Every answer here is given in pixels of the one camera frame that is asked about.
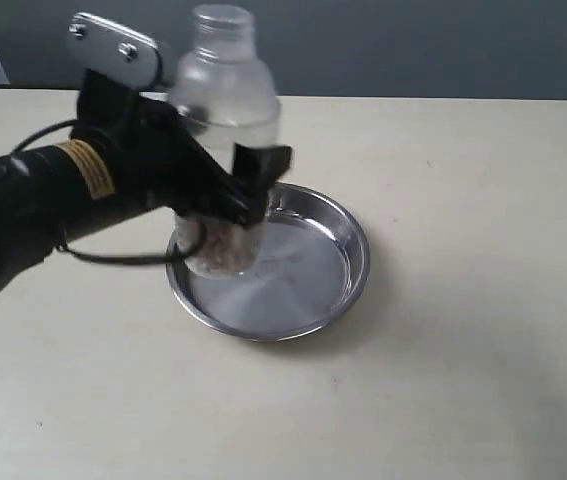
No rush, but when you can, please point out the black cable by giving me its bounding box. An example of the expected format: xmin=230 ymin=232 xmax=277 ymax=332
xmin=10 ymin=119 xmax=209 ymax=267

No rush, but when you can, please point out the round stainless steel plate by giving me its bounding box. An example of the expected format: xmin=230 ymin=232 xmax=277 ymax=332
xmin=166 ymin=184 xmax=371 ymax=342

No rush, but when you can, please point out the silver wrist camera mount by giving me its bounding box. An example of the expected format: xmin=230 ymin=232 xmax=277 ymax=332
xmin=67 ymin=12 xmax=176 ymax=91

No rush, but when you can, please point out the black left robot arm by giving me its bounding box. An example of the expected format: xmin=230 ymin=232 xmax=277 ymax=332
xmin=0 ymin=71 xmax=266 ymax=292

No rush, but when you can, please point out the clear plastic shaker bottle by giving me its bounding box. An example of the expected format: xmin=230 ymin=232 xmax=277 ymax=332
xmin=167 ymin=4 xmax=283 ymax=277

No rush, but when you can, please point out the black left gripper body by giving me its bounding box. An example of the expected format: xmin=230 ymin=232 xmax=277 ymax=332
xmin=71 ymin=70 xmax=198 ymax=220

